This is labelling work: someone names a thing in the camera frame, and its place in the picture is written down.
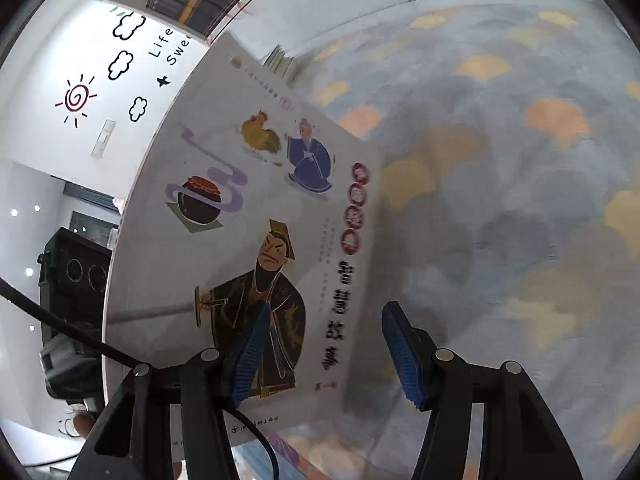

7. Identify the white fairy cover book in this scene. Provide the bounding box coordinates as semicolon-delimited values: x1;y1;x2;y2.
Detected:
262;44;303;87

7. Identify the white swordsman cover book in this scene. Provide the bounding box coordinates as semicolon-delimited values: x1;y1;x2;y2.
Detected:
103;35;380;431

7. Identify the person's left hand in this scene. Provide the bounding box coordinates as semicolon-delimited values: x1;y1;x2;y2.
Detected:
72;411;96;439

